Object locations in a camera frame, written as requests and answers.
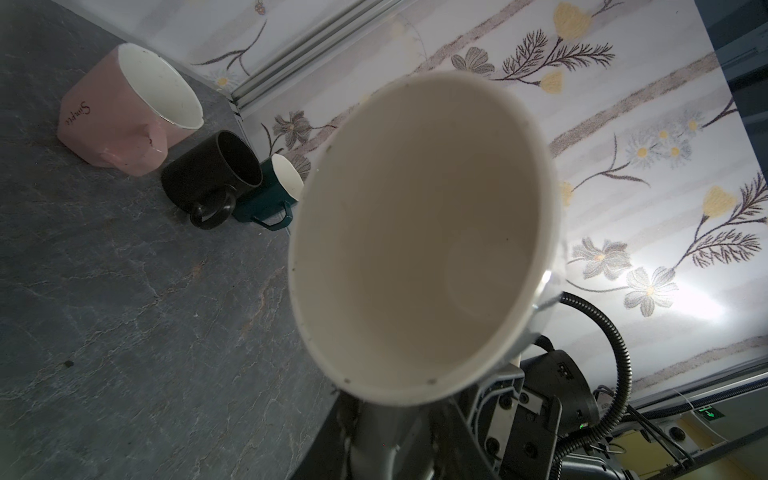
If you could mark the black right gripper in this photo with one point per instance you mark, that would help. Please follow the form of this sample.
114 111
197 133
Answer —
519 414

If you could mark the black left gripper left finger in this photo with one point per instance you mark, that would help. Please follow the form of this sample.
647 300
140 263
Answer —
329 455

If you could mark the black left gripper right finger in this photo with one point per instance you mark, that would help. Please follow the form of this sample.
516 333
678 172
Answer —
456 454

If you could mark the grey mug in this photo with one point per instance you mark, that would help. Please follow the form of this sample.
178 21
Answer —
428 252

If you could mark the dark teal mug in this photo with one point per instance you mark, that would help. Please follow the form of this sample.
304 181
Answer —
270 204

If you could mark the black mug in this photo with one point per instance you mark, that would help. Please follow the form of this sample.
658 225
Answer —
207 181

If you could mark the pink mug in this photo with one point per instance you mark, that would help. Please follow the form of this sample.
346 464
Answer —
128 111

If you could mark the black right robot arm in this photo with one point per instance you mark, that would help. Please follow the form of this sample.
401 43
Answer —
611 416

